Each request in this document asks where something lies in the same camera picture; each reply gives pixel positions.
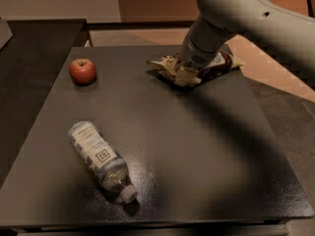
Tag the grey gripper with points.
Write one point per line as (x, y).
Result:
(193, 57)

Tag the brown chip bag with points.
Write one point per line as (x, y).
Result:
(222, 64)

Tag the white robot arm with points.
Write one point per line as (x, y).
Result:
(288, 37)

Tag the blue plastic water bottle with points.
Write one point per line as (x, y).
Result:
(107, 165)

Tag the red apple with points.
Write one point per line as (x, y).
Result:
(82, 71)

